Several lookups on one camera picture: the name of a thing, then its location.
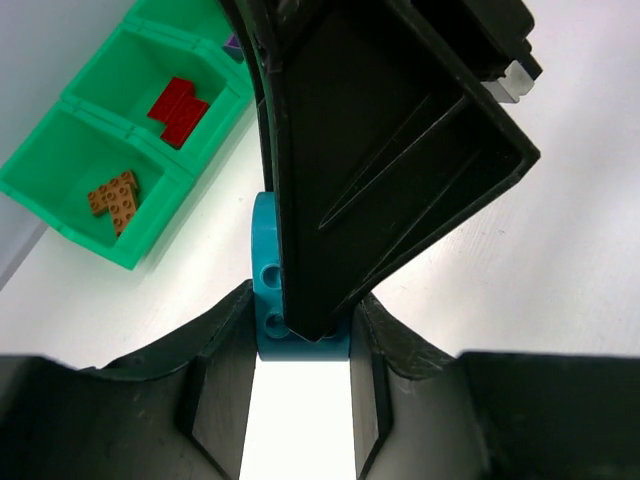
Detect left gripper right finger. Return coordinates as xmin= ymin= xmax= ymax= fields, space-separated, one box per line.
xmin=350 ymin=296 xmax=639 ymax=479

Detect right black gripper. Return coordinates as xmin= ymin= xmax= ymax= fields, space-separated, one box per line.
xmin=222 ymin=0 xmax=542 ymax=341

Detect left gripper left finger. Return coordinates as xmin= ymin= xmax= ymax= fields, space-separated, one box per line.
xmin=1 ymin=282 xmax=257 ymax=479

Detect teal rounded lego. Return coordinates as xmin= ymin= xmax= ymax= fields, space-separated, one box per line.
xmin=251 ymin=192 xmax=350 ymax=362

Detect red lego brick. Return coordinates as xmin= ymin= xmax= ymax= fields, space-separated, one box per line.
xmin=147 ymin=77 xmax=210 ymax=149

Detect brown lego plate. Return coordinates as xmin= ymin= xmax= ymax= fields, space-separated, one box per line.
xmin=87 ymin=170 xmax=139 ymax=237

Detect purple lego piece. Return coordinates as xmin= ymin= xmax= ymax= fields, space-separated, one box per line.
xmin=222 ymin=33 xmax=245 ymax=64

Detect green compartment bin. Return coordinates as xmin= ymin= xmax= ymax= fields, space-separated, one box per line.
xmin=1 ymin=1 xmax=253 ymax=269

